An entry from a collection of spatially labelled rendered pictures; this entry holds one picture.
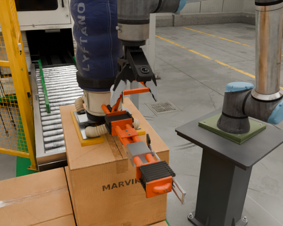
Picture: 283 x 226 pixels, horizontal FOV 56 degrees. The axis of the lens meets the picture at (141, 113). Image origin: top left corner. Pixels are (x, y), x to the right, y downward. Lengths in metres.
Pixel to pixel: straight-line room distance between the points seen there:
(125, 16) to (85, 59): 0.42
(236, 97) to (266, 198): 1.14
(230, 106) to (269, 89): 0.25
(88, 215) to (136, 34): 0.77
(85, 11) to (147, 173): 0.64
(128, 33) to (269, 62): 0.79
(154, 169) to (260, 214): 1.64
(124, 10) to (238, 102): 0.97
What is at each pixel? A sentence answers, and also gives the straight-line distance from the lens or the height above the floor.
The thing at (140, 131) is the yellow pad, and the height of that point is 0.96.
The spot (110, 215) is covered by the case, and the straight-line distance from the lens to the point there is 1.23.
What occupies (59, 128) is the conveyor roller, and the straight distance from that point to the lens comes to 2.21.
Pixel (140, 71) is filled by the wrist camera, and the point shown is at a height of 1.35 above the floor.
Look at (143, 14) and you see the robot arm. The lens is 0.75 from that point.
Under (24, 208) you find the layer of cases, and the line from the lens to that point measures 1.53.
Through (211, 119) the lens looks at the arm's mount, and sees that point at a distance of 1.76.
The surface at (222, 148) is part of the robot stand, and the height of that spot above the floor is 0.75.
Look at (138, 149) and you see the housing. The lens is 0.85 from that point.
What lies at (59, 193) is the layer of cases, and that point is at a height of 0.54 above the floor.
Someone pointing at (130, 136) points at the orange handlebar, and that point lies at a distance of 0.92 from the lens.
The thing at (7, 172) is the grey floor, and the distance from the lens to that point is 2.79.
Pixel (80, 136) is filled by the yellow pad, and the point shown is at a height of 0.96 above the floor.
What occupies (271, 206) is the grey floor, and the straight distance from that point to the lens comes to 2.42.
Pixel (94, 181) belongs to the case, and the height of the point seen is 0.87.
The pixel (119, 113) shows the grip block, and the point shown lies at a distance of 1.06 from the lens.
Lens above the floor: 1.56
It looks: 26 degrees down
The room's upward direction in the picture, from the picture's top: straight up
